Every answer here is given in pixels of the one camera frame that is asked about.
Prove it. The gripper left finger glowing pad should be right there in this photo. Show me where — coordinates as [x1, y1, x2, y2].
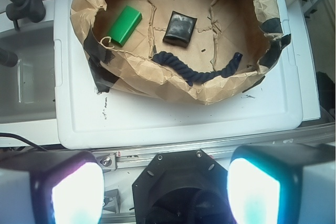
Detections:
[1, 151, 104, 223]

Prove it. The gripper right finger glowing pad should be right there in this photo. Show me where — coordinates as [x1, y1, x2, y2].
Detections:
[227, 144, 335, 223]

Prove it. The green box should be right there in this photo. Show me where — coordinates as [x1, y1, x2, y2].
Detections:
[107, 5, 143, 47]

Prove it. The black box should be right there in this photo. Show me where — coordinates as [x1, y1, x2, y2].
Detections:
[163, 11, 197, 48]

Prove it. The white plastic bin lid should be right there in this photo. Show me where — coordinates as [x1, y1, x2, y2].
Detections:
[54, 0, 303, 149]

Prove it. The clear plastic bin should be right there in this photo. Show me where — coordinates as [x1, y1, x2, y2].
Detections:
[1, 21, 56, 124]

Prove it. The brown paper bag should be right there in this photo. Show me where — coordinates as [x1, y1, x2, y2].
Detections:
[70, 0, 291, 105]

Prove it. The black clamp knob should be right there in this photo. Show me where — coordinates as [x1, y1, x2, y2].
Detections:
[5, 0, 46, 31]

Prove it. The aluminium frame rail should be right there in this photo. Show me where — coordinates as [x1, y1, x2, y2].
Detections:
[92, 122, 335, 172]

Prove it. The black cable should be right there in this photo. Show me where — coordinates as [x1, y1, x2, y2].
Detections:
[0, 133, 49, 153]

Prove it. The black octagonal mount plate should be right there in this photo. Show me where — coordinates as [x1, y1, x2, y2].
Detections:
[132, 150, 236, 223]

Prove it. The black tube handle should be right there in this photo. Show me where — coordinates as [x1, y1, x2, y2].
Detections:
[0, 48, 18, 67]

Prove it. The dark blue rope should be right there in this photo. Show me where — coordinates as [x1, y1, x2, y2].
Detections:
[152, 51, 243, 87]

